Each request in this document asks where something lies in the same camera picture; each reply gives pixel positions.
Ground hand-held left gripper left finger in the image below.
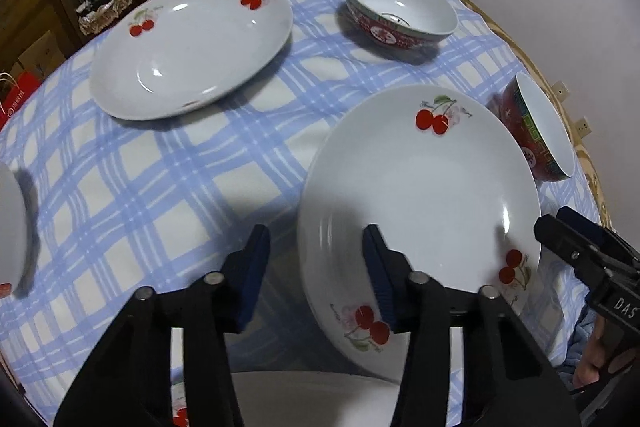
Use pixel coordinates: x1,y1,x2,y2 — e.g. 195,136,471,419
52,224,271,427

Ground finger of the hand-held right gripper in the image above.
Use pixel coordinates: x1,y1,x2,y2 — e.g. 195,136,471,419
557,206,640,265
534,214,621,288

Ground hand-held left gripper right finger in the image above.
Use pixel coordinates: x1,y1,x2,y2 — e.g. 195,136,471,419
363,224,583,427

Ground white cherry print plate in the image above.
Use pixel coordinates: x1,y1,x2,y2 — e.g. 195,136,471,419
89,0,294,122
170,371,403,427
296,84,542,383

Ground person's right hand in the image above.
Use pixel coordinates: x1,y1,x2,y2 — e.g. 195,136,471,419
572,309,615,390

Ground blue plaid tablecloth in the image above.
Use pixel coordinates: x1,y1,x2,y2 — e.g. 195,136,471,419
0,0,608,427

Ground red patterned porcelain bowl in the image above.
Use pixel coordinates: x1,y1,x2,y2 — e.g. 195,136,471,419
501,72,576,184
343,0,459,60

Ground large white bowl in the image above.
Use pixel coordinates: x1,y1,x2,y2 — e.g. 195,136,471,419
0,163,28,299

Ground red paper bag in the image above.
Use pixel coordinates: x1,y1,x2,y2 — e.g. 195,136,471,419
0,72,41,128

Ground wicker basket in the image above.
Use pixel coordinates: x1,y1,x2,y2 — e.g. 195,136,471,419
75,0,136,36

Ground cardboard box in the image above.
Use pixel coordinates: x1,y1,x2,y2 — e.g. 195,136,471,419
17,31,68,78

